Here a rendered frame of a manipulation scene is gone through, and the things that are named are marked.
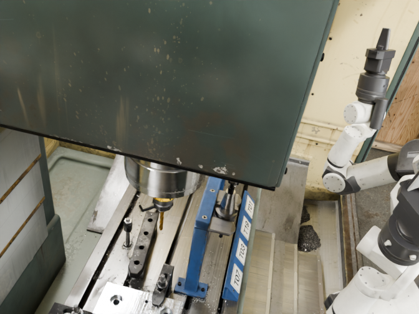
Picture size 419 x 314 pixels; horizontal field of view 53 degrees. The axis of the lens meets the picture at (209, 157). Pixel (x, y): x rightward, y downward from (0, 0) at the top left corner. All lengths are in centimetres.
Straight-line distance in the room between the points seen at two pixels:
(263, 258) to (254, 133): 116
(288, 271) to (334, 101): 72
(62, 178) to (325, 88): 132
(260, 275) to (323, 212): 60
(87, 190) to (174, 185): 140
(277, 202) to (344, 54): 69
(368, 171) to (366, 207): 183
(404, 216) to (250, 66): 43
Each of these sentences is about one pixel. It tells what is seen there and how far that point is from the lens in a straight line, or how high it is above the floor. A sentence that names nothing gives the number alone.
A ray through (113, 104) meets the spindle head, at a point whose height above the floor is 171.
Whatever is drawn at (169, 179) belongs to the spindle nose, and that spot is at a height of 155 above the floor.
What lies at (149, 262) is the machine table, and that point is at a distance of 142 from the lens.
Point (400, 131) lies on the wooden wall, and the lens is 390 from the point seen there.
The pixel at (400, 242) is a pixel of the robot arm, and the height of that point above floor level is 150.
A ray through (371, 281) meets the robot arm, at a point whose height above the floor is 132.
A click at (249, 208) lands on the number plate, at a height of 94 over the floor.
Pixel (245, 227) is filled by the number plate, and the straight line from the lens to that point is 151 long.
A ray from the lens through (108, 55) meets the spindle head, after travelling 58.
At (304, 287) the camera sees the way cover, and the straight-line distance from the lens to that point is 170.
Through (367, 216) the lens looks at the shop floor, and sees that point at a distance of 323.
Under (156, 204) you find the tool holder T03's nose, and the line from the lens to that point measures 86.
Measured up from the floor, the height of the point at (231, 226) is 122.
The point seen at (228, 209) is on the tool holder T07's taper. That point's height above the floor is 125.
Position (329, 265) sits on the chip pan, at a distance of 188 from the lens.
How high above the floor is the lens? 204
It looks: 38 degrees down
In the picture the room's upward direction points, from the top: 9 degrees clockwise
